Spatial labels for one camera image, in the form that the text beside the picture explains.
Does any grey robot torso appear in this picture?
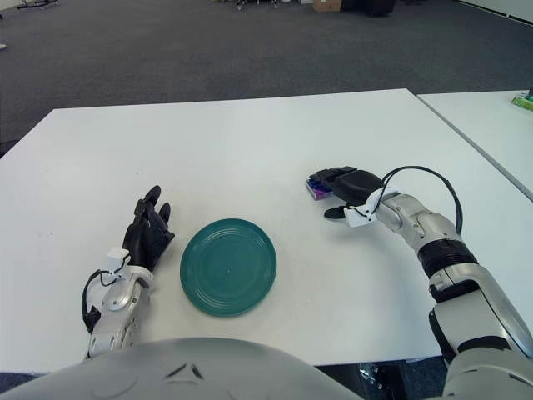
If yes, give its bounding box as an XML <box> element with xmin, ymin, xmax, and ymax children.
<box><xmin>0</xmin><ymin>337</ymin><xmax>355</xmax><ymax>400</ymax></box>

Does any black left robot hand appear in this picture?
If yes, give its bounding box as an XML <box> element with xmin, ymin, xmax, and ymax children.
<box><xmin>122</xmin><ymin>185</ymin><xmax>176</xmax><ymax>271</ymax></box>

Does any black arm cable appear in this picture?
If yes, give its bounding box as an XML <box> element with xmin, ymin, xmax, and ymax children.
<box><xmin>376</xmin><ymin>166</ymin><xmax>464</xmax><ymax>241</ymax></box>
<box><xmin>82</xmin><ymin>269</ymin><xmax>126</xmax><ymax>334</ymax></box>

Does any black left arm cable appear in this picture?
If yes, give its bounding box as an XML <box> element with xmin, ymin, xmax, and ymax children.
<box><xmin>82</xmin><ymin>269</ymin><xmax>126</xmax><ymax>334</ymax></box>

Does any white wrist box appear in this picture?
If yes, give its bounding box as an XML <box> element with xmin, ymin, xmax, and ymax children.
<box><xmin>343</xmin><ymin>202</ymin><xmax>378</xmax><ymax>228</ymax></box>
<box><xmin>105</xmin><ymin>247</ymin><xmax>130</xmax><ymax>274</ymax></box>

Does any green tissue box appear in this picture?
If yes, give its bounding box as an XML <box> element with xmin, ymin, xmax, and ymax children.
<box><xmin>510</xmin><ymin>87</ymin><xmax>533</xmax><ymax>109</ymax></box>

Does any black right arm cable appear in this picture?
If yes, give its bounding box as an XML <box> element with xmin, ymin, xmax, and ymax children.
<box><xmin>376</xmin><ymin>166</ymin><xmax>464</xmax><ymax>241</ymax></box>

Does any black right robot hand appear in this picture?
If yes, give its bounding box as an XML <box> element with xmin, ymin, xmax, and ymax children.
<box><xmin>314</xmin><ymin>166</ymin><xmax>383</xmax><ymax>221</ymax></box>

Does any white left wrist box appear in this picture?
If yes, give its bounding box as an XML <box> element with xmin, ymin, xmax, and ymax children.
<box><xmin>105</xmin><ymin>247</ymin><xmax>130</xmax><ymax>274</ymax></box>

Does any black cabinet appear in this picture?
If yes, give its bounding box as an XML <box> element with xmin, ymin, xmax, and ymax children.
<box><xmin>341</xmin><ymin>0</ymin><xmax>396</xmax><ymax>18</ymax></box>

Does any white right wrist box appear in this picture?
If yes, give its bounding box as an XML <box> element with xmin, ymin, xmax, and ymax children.
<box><xmin>343</xmin><ymin>202</ymin><xmax>378</xmax><ymax>228</ymax></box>

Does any blue gum pack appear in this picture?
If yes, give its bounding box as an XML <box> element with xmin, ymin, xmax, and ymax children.
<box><xmin>306</xmin><ymin>177</ymin><xmax>336</xmax><ymax>202</ymax></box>

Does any green round plate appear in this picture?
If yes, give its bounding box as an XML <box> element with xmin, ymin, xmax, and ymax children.
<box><xmin>179</xmin><ymin>217</ymin><xmax>278</xmax><ymax>320</ymax></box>

